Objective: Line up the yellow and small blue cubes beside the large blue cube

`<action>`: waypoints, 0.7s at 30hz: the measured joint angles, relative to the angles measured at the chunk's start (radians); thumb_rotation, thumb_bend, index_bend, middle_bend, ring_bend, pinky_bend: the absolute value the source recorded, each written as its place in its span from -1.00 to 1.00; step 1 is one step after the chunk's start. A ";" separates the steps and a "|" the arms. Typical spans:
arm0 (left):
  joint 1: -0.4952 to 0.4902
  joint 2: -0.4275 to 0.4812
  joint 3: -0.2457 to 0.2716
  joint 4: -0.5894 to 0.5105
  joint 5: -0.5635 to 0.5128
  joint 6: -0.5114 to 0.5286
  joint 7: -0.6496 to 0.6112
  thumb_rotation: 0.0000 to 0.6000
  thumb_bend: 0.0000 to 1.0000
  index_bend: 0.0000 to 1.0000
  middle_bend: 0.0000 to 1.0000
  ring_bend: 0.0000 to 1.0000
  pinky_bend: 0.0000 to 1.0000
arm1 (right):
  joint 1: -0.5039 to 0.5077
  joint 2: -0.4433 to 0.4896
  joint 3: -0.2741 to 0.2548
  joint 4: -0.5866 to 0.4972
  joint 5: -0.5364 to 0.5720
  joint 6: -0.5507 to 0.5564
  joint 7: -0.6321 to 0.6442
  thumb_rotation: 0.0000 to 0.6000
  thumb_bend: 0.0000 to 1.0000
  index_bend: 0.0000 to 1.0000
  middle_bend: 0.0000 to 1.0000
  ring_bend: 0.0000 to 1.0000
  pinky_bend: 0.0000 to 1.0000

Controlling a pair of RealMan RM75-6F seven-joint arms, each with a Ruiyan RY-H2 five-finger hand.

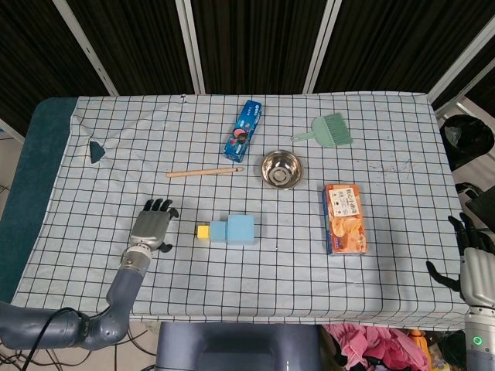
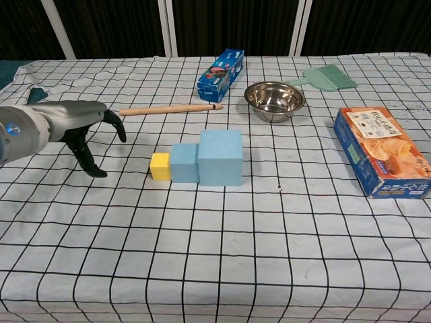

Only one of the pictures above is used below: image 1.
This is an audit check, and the blue cookie box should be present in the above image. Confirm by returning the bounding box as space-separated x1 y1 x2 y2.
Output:
223 100 265 163

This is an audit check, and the white checked tablecloth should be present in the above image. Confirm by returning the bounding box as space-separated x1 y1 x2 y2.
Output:
10 92 471 322

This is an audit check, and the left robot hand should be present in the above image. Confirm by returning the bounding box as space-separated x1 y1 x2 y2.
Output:
129 199 180 254

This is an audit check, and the grey robot torso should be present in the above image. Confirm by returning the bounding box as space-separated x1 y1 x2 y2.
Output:
155 322 322 371

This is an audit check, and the light blue foam cube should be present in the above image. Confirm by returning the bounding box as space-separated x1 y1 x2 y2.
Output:
209 221 229 243

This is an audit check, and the large blue foam cube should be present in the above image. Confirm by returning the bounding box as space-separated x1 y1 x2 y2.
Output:
226 214 258 246

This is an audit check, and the wooden stick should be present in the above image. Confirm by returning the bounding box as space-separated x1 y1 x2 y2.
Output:
166 166 244 179

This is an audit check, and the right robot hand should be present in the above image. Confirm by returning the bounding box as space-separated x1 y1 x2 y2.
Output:
425 212 495 310

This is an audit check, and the teal table cover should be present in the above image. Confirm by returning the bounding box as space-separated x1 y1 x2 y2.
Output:
0 97 106 305

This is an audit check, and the green hand brush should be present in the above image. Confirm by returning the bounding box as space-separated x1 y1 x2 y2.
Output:
291 113 353 149

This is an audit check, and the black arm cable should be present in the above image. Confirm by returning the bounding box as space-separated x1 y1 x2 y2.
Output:
19 307 80 371

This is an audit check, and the black plastic bag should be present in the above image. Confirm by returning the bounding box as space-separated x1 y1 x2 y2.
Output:
440 114 495 171

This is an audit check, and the white frame post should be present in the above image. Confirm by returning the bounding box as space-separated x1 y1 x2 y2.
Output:
52 0 119 97
176 0 206 94
427 32 495 111
305 0 343 94

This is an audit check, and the pink cloth pile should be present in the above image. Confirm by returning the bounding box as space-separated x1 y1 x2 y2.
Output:
324 323 430 371

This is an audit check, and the stainless steel bowl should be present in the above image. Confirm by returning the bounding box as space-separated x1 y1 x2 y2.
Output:
259 150 304 190

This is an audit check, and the orange cracker box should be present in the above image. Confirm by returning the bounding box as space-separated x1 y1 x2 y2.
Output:
322 183 367 255

